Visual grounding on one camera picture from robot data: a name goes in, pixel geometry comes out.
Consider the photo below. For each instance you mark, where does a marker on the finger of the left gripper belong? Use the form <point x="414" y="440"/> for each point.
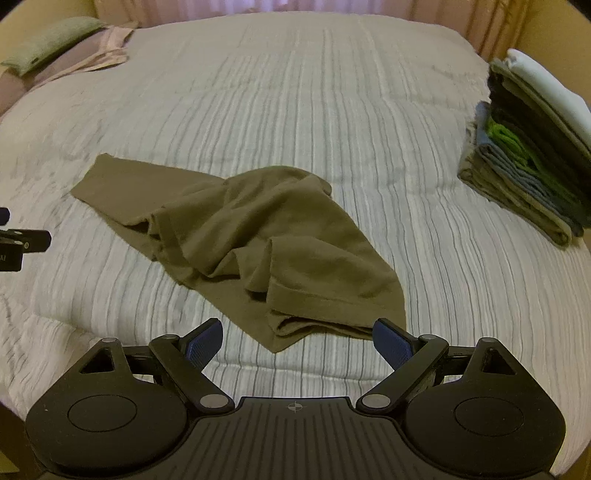
<point x="4" y="215"/>

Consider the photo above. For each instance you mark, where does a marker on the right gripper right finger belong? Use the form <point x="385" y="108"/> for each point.
<point x="413" y="359"/>

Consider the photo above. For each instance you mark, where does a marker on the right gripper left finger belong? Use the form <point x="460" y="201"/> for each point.
<point x="184" y="358"/>

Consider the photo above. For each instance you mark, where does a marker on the olive brown t-shirt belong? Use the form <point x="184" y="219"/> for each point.
<point x="269" y="248"/>

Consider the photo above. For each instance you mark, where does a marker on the grey checked pillow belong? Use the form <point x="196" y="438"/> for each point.
<point x="50" y="42"/>

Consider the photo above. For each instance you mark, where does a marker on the mauve pink pillow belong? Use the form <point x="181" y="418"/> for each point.
<point x="101" y="50"/>

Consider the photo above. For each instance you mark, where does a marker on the grey olive folded garments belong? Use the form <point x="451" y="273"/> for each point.
<point x="486" y="169"/>

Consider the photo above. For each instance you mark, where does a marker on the green folded garment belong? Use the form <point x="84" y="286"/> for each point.
<point x="527" y="160"/>

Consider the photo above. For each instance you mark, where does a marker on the dark folded garments stack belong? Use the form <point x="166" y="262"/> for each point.
<point x="561" y="151"/>

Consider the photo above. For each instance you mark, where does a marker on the pink curtain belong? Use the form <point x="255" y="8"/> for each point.
<point x="491" y="26"/>

